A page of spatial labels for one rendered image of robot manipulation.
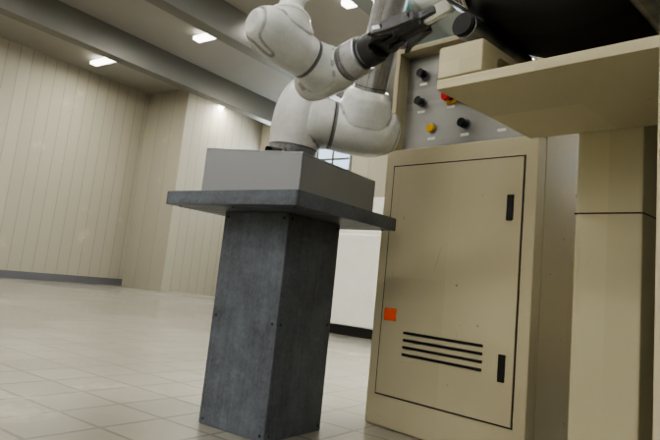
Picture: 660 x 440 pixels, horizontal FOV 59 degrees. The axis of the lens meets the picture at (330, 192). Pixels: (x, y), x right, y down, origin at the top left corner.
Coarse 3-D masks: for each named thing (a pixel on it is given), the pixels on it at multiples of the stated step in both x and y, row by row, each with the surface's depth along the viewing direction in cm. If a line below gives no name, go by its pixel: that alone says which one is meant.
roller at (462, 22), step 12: (456, 24) 104; (468, 24) 102; (480, 24) 103; (468, 36) 103; (480, 36) 104; (492, 36) 106; (504, 48) 109; (516, 48) 112; (516, 60) 113; (528, 60) 116
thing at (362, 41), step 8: (368, 32) 132; (360, 40) 132; (368, 40) 130; (376, 40) 129; (384, 40) 129; (360, 48) 131; (368, 48) 130; (376, 48) 132; (384, 48) 132; (360, 56) 132; (368, 56) 131; (376, 56) 131; (384, 56) 133; (368, 64) 133; (376, 64) 134
